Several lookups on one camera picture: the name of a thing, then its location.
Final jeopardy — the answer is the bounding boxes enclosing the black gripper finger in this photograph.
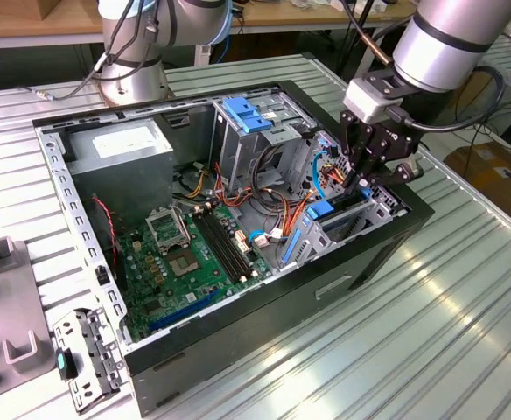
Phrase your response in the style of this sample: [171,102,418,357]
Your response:
[367,156,424,190]
[339,110,377,190]

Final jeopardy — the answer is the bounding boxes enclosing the orange power wire black plug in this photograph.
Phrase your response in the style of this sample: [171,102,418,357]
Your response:
[281,164,361,235]

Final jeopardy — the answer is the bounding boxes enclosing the hard disk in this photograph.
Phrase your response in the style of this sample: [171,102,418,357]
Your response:
[280,185,373,268]

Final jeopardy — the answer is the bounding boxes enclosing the grey metal disk bay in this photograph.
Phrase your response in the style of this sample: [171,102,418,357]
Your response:
[276,185,399,271]

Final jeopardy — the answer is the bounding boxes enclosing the cardboard box with label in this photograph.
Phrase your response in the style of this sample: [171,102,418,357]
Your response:
[443,139,511,220]

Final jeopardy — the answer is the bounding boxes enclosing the blue plastic drive latch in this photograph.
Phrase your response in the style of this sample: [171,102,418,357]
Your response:
[221,96,274,136]

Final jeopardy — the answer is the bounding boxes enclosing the grey optical drive cage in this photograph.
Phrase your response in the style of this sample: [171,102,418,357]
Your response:
[209,94,318,198]

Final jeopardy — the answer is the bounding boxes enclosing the small white box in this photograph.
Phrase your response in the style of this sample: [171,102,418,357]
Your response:
[329,0,388,13]

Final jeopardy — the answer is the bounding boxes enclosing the white motherboard connector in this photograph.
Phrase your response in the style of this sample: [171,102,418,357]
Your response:
[234,229,253,258]

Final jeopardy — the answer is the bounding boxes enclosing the black RAM slot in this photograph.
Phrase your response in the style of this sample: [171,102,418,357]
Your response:
[192,208,244,284]
[202,205,259,277]

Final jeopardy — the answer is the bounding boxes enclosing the wooden desk white legs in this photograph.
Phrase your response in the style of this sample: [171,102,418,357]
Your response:
[0,0,418,84]

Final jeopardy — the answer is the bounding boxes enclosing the metal socket cover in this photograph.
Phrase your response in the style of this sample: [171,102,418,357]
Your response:
[144,205,193,255]

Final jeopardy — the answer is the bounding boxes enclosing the black open PC case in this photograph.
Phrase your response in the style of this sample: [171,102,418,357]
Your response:
[31,78,436,419]

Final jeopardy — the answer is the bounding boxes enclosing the green motherboard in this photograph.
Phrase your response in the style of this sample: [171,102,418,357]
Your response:
[115,199,278,345]

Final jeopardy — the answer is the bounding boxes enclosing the blue expansion slot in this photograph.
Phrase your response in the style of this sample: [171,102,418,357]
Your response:
[148,288,221,333]

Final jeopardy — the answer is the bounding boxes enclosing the grey power supply unit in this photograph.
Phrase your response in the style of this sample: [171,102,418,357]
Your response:
[65,117,176,224]

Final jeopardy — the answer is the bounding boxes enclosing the black case fan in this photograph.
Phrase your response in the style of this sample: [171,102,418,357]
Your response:
[82,195,128,292]

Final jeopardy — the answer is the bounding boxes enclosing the black latch teal tab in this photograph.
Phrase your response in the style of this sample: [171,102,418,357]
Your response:
[55,347,81,382]

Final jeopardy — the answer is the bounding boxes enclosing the grey parts rack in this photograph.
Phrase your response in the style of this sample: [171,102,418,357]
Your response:
[0,234,60,406]

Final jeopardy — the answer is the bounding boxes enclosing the black camera cable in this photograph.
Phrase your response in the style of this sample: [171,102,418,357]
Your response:
[384,64,508,133]

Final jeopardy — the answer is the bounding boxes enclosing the long blue data wire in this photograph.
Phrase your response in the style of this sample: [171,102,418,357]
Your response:
[311,136,340,200]

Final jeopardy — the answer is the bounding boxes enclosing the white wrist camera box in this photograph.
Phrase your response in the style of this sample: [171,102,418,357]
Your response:
[341,77,404,126]

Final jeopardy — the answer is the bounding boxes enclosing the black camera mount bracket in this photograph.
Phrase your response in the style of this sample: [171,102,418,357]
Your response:
[362,69,417,95]

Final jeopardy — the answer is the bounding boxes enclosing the black cable brown connector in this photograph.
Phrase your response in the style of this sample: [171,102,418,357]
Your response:
[341,0,395,67]

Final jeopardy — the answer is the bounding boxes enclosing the short blue wire white plug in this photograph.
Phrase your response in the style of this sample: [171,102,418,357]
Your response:
[246,229,290,250]

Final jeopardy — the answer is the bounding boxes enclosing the orange red wire bundle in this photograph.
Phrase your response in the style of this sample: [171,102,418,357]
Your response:
[213,161,313,228]

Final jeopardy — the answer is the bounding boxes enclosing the yellow black power wire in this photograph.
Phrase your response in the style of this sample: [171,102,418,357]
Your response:
[184,169,211,198]

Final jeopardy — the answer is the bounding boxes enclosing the red black fan wire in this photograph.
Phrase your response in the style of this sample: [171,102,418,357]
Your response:
[90,195,121,269]

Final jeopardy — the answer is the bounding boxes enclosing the black cable metal connector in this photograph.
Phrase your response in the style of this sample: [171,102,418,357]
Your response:
[17,0,138,102]

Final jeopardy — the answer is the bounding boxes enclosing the grey metal slot bracket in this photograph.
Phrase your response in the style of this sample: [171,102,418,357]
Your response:
[52,305,128,415]

